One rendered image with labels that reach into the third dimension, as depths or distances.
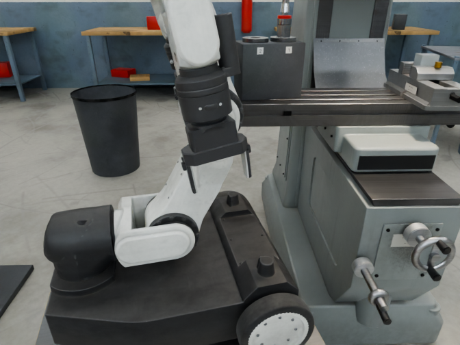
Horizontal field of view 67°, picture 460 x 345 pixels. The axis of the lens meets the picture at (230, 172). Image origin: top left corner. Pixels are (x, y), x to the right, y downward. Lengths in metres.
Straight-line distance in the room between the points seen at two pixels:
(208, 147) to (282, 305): 0.46
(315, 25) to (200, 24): 1.18
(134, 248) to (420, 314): 1.14
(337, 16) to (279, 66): 0.54
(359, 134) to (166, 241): 0.76
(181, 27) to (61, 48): 5.47
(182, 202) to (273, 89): 0.55
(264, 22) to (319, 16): 3.84
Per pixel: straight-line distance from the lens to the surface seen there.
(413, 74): 1.39
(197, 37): 0.54
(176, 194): 0.90
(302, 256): 1.66
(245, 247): 1.06
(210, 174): 0.87
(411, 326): 1.63
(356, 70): 1.69
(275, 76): 1.24
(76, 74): 5.97
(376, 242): 1.17
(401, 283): 1.33
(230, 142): 0.61
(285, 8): 1.27
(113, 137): 2.70
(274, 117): 1.21
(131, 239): 0.91
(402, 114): 1.35
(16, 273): 2.08
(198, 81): 0.56
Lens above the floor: 1.26
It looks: 27 degrees down
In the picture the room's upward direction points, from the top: straight up
